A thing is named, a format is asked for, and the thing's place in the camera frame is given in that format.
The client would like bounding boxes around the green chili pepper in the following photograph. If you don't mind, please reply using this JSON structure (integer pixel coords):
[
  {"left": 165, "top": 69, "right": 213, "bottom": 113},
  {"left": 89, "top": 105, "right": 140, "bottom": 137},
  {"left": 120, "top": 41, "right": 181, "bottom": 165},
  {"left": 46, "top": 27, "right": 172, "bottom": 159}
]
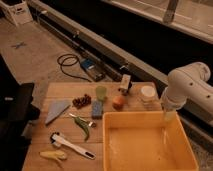
[{"left": 74, "top": 117, "right": 90, "bottom": 141}]

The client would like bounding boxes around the dark red grape bunch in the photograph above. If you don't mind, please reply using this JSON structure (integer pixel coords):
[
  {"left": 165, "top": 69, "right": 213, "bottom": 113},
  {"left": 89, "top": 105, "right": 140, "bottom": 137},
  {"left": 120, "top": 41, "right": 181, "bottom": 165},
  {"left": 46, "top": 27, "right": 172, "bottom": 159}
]
[{"left": 72, "top": 94, "right": 91, "bottom": 109}]

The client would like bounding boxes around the black chair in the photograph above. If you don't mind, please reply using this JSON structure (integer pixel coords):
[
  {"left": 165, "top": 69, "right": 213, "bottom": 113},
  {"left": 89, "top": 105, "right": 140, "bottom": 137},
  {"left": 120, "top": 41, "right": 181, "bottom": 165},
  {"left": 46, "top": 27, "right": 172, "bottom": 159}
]
[{"left": 0, "top": 54, "right": 40, "bottom": 171}]

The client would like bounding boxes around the grey folded cloth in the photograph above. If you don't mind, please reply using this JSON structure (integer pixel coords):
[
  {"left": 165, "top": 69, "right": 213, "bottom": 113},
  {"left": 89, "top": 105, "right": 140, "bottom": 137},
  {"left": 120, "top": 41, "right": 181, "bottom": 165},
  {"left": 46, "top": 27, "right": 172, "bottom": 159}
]
[{"left": 45, "top": 100, "right": 70, "bottom": 125}]

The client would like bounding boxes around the wooden board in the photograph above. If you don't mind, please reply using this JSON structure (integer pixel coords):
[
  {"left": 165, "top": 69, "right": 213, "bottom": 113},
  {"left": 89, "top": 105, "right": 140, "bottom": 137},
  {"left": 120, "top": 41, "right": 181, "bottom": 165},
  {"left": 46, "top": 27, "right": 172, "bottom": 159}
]
[{"left": 21, "top": 81, "right": 164, "bottom": 171}]

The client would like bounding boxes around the orange round fruit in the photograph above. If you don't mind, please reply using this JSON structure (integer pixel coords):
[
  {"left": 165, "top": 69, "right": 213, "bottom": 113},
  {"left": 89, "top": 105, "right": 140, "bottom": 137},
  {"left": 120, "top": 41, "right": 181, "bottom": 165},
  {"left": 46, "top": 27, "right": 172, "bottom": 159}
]
[{"left": 112, "top": 96, "right": 125, "bottom": 110}]

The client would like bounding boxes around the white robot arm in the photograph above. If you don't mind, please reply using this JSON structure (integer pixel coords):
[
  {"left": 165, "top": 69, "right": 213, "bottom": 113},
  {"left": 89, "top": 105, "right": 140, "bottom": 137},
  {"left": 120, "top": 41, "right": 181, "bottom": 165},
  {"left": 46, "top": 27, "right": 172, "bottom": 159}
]
[{"left": 160, "top": 62, "right": 213, "bottom": 147}]

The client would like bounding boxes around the yellow plastic tray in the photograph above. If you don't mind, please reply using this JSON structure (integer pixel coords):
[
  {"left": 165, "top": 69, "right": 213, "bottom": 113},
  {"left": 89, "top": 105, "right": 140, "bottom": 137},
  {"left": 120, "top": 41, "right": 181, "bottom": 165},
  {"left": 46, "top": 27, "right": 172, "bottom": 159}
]
[{"left": 103, "top": 111, "right": 199, "bottom": 171}]

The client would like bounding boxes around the white storage crate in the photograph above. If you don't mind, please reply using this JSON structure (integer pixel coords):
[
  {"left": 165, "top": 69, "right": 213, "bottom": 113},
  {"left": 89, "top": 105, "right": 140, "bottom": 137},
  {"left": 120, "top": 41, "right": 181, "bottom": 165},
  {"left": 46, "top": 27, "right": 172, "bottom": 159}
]
[{"left": 0, "top": 0, "right": 33, "bottom": 27}]

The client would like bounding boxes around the small beige box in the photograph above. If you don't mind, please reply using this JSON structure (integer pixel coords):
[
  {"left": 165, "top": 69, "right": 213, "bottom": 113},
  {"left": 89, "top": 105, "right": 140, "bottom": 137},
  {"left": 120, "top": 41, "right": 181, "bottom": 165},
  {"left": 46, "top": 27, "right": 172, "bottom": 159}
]
[{"left": 119, "top": 74, "right": 132, "bottom": 96}]

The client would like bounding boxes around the white lidded jar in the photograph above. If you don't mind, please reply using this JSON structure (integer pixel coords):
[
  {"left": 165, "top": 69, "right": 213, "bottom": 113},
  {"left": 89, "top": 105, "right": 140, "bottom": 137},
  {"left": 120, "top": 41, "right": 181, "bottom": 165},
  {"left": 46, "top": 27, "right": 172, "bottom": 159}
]
[{"left": 141, "top": 86, "right": 156, "bottom": 102}]

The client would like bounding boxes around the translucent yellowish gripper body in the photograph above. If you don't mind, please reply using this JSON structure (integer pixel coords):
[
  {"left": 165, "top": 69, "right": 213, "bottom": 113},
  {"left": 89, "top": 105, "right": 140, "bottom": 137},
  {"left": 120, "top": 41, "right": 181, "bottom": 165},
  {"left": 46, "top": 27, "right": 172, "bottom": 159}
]
[{"left": 163, "top": 110, "right": 176, "bottom": 143}]

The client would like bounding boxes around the yellow corn cob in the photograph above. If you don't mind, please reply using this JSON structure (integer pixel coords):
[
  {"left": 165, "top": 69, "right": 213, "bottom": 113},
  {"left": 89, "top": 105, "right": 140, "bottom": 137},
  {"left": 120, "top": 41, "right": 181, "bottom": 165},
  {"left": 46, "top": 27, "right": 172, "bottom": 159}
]
[{"left": 39, "top": 150, "right": 67, "bottom": 161}]

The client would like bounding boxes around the blue electronic box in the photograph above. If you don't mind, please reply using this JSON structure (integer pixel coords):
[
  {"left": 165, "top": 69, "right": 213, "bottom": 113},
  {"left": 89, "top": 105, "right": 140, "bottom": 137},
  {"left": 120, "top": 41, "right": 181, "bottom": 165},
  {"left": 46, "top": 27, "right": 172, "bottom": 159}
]
[{"left": 80, "top": 59, "right": 95, "bottom": 70}]

